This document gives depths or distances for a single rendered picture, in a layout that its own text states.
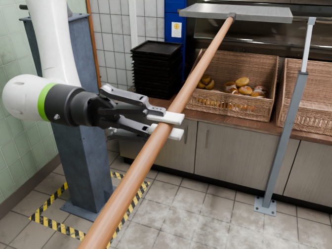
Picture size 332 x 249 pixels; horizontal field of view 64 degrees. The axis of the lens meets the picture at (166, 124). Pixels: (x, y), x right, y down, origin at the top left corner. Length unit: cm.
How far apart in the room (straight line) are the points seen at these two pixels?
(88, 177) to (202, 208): 77
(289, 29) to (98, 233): 183
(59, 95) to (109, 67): 188
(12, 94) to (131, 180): 37
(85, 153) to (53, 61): 84
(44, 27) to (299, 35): 160
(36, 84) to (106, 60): 183
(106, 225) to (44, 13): 62
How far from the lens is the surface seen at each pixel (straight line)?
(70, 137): 153
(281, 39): 200
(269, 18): 144
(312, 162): 179
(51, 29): 82
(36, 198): 212
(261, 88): 200
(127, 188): 39
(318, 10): 200
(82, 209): 193
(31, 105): 65
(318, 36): 203
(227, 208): 191
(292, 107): 153
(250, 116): 171
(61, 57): 79
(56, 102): 60
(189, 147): 183
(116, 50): 237
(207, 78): 198
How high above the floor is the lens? 142
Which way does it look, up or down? 32 degrees down
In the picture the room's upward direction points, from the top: straight up
